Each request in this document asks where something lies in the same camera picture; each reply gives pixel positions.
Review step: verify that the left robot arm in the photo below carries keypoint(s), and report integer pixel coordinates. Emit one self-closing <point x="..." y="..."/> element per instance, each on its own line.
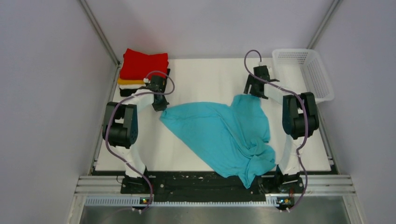
<point x="120" y="125"/>

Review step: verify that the white folded t shirt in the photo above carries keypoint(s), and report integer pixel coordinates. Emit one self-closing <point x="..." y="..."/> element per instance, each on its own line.
<point x="131" y="86"/>

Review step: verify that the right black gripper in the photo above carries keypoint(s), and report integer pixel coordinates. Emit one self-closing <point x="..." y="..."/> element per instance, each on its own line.
<point x="251" y="80"/>

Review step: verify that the white cable duct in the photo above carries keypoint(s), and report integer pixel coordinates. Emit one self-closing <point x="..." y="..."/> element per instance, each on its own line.
<point x="137" y="201"/>

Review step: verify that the turquoise t shirt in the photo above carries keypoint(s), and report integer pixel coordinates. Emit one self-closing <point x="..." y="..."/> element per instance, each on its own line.
<point x="233" y="139"/>

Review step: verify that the aluminium frame rail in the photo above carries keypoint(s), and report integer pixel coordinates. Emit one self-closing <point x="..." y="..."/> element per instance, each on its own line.
<point x="317" y="185"/>

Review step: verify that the red folded t shirt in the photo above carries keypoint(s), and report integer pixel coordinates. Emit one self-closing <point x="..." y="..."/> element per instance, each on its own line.
<point x="137" y="65"/>

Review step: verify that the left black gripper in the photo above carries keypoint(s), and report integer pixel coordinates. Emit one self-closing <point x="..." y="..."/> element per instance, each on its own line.
<point x="162" y="106"/>

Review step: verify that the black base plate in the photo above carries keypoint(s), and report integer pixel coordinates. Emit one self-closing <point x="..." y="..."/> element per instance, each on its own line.
<point x="259" y="189"/>

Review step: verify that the white plastic basket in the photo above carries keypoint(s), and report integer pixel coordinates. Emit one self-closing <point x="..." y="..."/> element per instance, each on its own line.
<point x="302" y="70"/>

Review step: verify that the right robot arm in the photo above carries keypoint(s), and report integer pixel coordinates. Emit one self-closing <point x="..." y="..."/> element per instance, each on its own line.
<point x="299" y="120"/>

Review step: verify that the orange folded t shirt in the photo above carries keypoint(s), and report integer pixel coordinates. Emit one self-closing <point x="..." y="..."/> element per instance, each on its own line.
<point x="130" y="82"/>

